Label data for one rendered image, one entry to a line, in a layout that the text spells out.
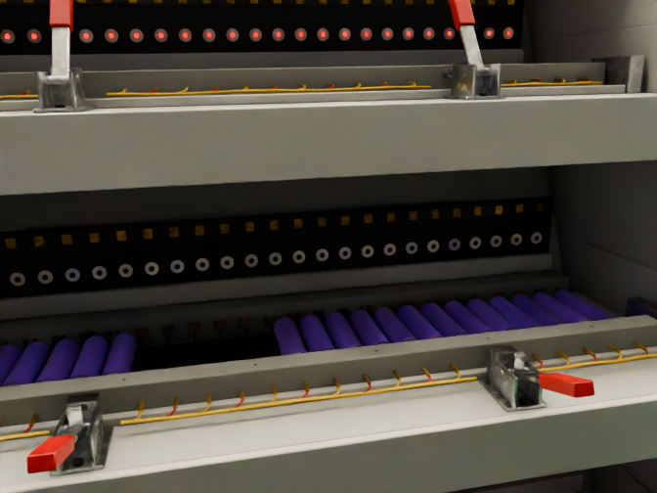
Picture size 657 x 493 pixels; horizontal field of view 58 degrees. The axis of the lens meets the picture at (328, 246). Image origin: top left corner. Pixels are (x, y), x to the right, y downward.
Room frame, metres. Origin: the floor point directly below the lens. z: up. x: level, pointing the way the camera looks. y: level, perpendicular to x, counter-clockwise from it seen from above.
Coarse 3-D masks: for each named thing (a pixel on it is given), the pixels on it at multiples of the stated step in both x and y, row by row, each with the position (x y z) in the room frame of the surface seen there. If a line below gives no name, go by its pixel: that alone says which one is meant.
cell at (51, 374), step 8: (64, 344) 0.44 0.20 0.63; (72, 344) 0.44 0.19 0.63; (56, 352) 0.42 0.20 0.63; (64, 352) 0.42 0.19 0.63; (72, 352) 0.43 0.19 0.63; (48, 360) 0.42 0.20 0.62; (56, 360) 0.41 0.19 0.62; (64, 360) 0.42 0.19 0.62; (72, 360) 0.43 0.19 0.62; (48, 368) 0.40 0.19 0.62; (56, 368) 0.40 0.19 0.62; (64, 368) 0.41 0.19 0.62; (72, 368) 0.42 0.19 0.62; (40, 376) 0.39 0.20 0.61; (48, 376) 0.39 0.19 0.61; (56, 376) 0.39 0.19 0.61; (64, 376) 0.40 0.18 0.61
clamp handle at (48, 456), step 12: (72, 408) 0.33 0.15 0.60; (72, 420) 0.33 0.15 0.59; (84, 420) 0.34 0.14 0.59; (72, 432) 0.32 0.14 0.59; (48, 444) 0.28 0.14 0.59; (60, 444) 0.28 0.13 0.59; (72, 444) 0.30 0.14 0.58; (36, 456) 0.27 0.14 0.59; (48, 456) 0.27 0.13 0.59; (60, 456) 0.28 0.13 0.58; (36, 468) 0.27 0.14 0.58; (48, 468) 0.27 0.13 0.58
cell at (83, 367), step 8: (96, 336) 0.45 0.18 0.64; (88, 344) 0.44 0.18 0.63; (96, 344) 0.44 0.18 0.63; (104, 344) 0.44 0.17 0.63; (80, 352) 0.43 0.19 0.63; (88, 352) 0.42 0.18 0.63; (96, 352) 0.43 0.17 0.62; (104, 352) 0.44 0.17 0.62; (80, 360) 0.41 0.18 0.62; (88, 360) 0.41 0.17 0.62; (96, 360) 0.42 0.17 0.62; (104, 360) 0.43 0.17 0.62; (80, 368) 0.40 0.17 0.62; (88, 368) 0.40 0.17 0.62; (96, 368) 0.41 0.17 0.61; (72, 376) 0.39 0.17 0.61; (80, 376) 0.39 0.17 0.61; (88, 376) 0.39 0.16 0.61; (96, 376) 0.40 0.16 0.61
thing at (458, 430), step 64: (512, 256) 0.55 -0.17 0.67; (448, 384) 0.41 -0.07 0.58; (640, 384) 0.41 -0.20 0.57; (0, 448) 0.35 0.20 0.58; (128, 448) 0.35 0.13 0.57; (192, 448) 0.35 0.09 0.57; (256, 448) 0.35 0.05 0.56; (320, 448) 0.35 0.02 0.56; (384, 448) 0.36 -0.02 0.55; (448, 448) 0.37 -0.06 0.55; (512, 448) 0.38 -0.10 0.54; (576, 448) 0.39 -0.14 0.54; (640, 448) 0.40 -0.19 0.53
